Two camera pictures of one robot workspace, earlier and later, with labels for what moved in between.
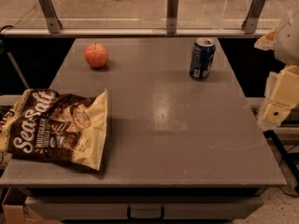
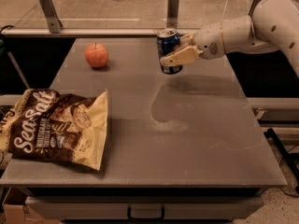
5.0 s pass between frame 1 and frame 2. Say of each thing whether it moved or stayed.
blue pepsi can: moved
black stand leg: stayed
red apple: stayed
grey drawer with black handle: stayed
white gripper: moved
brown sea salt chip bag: stayed
